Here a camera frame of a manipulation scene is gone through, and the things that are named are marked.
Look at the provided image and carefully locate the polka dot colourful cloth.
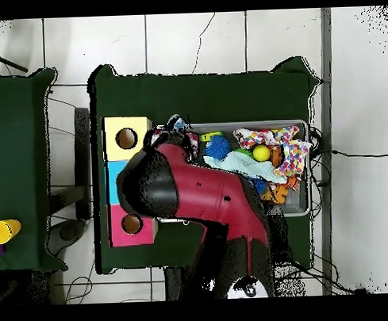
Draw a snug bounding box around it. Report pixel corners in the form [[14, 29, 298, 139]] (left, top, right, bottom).
[[233, 124, 314, 180]]

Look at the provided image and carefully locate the wooden box with three holes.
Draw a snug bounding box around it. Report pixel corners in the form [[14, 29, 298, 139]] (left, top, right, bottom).
[[102, 115, 159, 248]]

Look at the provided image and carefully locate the blue spiky rubber ball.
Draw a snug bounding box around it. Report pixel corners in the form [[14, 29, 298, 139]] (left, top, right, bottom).
[[205, 135, 232, 161]]

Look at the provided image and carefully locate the black upright panel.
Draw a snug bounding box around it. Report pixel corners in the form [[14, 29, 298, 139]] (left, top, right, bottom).
[[72, 106, 95, 221]]

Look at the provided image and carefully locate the mint green fuzzy cloth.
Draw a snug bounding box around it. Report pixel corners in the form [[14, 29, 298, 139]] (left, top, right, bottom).
[[203, 148, 289, 187]]

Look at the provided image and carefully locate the yellow smooth ball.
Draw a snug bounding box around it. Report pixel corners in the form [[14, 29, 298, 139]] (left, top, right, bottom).
[[252, 144, 273, 163]]

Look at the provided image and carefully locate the grey round floor base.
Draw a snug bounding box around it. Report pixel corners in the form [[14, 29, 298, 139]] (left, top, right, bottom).
[[56, 219, 86, 247]]

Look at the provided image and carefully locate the dark green side table cloth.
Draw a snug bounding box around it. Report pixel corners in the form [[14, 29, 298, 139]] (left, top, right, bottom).
[[0, 66, 67, 274]]

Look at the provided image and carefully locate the yellow plastic cup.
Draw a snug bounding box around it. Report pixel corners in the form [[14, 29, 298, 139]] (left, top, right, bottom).
[[0, 219, 23, 246]]

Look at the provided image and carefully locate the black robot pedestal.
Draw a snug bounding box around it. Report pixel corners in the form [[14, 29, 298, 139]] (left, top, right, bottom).
[[162, 264, 200, 302]]

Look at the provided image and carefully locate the shallow wire mesh bin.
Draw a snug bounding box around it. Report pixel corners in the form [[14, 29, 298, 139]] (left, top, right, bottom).
[[151, 118, 313, 223]]

